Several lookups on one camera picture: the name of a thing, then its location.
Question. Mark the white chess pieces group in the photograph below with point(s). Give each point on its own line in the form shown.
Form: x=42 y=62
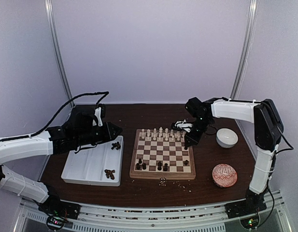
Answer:
x=161 y=135

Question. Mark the right aluminium corner post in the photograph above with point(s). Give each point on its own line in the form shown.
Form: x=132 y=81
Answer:
x=247 y=44

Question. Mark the dark chess pieces pile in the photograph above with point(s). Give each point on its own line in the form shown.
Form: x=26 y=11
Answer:
x=116 y=146
x=110 y=174

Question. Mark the aluminium front rail frame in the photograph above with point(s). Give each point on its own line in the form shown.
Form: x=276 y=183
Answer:
x=198 y=218

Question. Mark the dark chess piece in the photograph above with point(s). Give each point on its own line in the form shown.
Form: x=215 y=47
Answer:
x=159 y=166

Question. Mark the left aluminium corner post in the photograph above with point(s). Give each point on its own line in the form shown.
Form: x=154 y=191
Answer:
x=58 y=56

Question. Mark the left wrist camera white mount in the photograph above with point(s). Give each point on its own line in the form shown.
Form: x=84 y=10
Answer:
x=99 y=113

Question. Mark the dark chess pieces upper pile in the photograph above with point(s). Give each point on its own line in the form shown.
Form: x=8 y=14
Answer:
x=116 y=146

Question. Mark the dark chess piece corner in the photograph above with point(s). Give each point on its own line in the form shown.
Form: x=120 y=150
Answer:
x=138 y=167

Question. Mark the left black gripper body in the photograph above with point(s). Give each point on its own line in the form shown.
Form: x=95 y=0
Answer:
x=89 y=137

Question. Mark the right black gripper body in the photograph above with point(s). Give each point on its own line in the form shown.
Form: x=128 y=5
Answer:
x=202 y=125

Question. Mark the aluminium corner post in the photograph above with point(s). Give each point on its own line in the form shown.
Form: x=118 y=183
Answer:
x=58 y=56
x=247 y=44

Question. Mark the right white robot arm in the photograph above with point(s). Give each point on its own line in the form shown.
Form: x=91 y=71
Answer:
x=268 y=130

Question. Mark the right wrist camera with cable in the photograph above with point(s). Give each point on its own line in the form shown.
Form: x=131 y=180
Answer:
x=182 y=126

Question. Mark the wooden chess board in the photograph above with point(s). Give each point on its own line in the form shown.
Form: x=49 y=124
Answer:
x=172 y=153

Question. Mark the red patterned bowl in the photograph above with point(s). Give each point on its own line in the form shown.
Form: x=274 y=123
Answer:
x=224 y=175

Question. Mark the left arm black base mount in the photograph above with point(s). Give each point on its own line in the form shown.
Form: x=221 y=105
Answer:
x=60 y=209

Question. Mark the dark chess pieces lower pile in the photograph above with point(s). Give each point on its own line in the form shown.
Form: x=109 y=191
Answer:
x=110 y=174

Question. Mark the white ceramic bowl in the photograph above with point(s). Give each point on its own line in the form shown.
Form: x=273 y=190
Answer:
x=226 y=138

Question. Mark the white plastic divided tray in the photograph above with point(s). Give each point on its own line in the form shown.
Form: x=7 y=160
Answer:
x=87 y=167

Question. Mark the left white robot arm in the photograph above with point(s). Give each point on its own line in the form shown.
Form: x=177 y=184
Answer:
x=83 y=129

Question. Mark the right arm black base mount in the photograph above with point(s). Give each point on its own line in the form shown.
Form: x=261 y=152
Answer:
x=242 y=208

